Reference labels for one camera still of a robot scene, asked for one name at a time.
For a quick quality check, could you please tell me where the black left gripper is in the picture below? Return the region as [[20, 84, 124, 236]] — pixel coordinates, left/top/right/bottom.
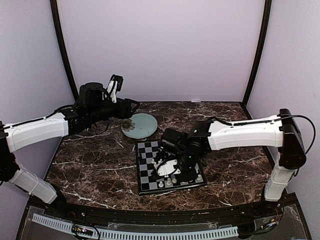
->
[[88, 97, 140, 124]]

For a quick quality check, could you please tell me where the black grey chessboard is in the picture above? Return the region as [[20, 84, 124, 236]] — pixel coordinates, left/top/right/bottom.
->
[[135, 140, 207, 196]]

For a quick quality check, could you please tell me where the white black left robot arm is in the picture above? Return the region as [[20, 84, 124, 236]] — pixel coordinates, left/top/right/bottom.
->
[[0, 76, 140, 218]]

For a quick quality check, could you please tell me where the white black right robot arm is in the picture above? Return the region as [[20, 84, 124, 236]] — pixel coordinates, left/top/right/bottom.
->
[[154, 108, 307, 217]]

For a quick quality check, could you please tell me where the white chess pieces pile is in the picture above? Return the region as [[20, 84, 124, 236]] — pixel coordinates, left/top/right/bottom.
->
[[151, 159, 159, 169]]

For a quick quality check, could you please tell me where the pale green flower plate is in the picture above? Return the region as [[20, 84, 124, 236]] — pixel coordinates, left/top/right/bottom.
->
[[121, 113, 158, 140]]

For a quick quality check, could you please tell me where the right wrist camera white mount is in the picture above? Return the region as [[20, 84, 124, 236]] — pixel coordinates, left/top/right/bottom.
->
[[156, 159, 181, 177]]

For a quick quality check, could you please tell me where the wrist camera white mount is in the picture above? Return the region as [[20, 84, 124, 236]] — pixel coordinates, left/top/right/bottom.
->
[[156, 159, 181, 177], [106, 74, 124, 103]]

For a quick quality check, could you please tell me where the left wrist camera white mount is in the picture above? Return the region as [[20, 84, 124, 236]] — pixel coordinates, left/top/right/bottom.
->
[[106, 74, 124, 103]]

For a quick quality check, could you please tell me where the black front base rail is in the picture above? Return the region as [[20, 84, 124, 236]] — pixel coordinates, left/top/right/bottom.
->
[[45, 201, 282, 226]]

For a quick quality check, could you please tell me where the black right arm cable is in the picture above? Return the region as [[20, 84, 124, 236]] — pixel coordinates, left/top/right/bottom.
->
[[279, 114, 315, 154]]

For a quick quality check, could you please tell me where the left black frame post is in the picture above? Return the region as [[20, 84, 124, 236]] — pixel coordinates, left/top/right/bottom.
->
[[49, 0, 79, 101]]

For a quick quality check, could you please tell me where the black frame post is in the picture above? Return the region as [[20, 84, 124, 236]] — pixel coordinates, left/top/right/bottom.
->
[[241, 0, 272, 109], [49, 0, 79, 101]]

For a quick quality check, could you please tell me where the white slotted cable duct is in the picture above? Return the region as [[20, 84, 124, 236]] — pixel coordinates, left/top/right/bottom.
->
[[31, 213, 239, 240]]

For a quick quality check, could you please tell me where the right black frame post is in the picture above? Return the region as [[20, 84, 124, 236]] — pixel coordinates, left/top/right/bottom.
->
[[241, 0, 272, 109]]

